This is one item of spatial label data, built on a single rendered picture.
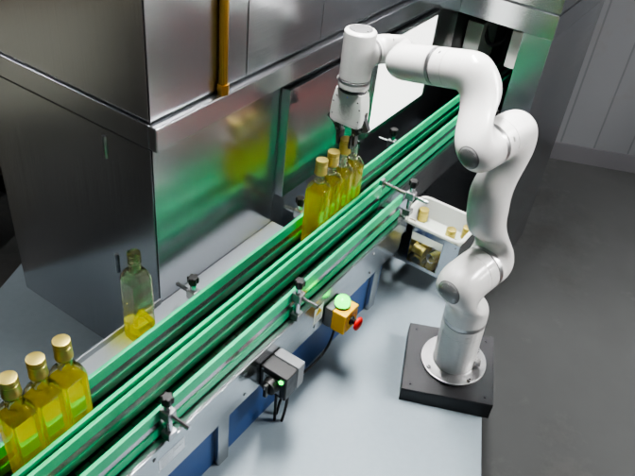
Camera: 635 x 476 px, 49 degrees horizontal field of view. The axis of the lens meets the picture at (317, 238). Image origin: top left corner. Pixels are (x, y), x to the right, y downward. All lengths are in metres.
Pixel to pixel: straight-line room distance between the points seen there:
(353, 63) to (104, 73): 0.62
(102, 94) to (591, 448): 2.38
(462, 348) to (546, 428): 1.24
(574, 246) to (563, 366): 0.98
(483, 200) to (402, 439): 0.70
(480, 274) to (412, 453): 0.52
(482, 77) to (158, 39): 0.68
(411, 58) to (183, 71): 0.52
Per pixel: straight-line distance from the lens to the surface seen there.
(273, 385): 1.73
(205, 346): 1.67
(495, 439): 3.03
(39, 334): 2.23
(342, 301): 1.90
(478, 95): 1.57
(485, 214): 1.69
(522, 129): 1.62
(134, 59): 1.48
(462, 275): 1.75
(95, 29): 1.55
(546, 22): 2.74
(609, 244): 4.33
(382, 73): 2.32
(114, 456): 1.46
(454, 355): 2.00
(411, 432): 1.99
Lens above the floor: 2.31
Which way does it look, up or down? 38 degrees down
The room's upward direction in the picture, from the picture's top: 7 degrees clockwise
